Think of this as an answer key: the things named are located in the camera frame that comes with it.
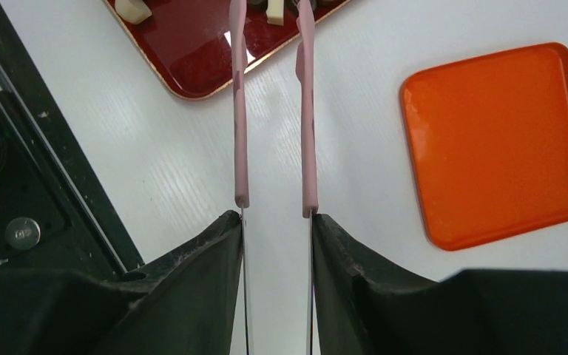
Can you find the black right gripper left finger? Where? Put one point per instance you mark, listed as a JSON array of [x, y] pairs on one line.
[[181, 303]]

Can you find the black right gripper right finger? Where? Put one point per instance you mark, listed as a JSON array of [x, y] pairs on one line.
[[367, 304]]

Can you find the pink silicone tongs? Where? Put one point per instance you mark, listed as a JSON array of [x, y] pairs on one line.
[[304, 69]]

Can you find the red chocolate tray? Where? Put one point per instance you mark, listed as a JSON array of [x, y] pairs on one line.
[[187, 43]]

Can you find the white curved chocolate piece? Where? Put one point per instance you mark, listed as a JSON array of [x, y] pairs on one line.
[[132, 11]]

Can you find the white chocolate block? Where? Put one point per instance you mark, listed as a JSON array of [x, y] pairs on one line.
[[275, 12]]

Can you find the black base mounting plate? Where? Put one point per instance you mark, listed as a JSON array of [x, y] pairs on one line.
[[54, 212]]

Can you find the orange box lid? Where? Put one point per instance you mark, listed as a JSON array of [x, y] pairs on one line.
[[488, 144]]

